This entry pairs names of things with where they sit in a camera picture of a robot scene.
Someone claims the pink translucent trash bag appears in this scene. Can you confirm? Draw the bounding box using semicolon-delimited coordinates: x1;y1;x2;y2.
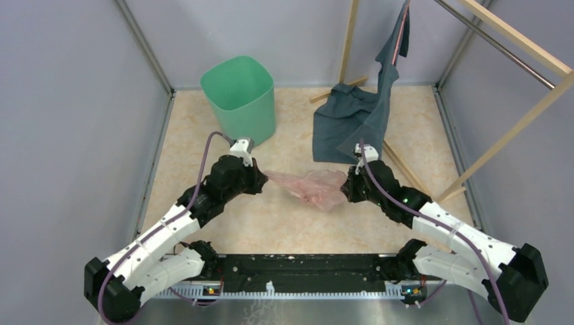
264;170;347;211

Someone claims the green plastic trash bin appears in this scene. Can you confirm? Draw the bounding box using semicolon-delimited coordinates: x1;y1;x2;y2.
200;56;276;146

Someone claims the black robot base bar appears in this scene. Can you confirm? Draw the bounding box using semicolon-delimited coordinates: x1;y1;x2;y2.
190;254;430;293

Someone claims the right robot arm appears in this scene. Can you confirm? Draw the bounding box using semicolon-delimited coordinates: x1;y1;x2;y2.
340;160;548;322

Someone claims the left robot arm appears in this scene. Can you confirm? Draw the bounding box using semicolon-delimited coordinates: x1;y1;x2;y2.
84;154;268;324

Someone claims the dark blue-grey cloth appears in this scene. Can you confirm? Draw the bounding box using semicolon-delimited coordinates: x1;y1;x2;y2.
312;1;410;164

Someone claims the metal rod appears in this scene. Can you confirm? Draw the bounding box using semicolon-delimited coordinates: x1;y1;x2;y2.
436;1;555;89

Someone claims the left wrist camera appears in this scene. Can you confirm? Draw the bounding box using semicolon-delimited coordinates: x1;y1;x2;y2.
229;137;255;167

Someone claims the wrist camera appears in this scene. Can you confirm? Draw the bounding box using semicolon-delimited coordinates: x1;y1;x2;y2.
354;144;380;175
229;137;255;167

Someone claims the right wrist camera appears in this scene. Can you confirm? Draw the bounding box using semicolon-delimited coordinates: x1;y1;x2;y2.
354;144;380;175

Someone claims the white cable duct strip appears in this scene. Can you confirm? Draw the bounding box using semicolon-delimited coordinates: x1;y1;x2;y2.
154;282;405;301

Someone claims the wooden drying rack frame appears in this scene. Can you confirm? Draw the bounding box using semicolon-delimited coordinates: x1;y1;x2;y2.
351;1;573;208

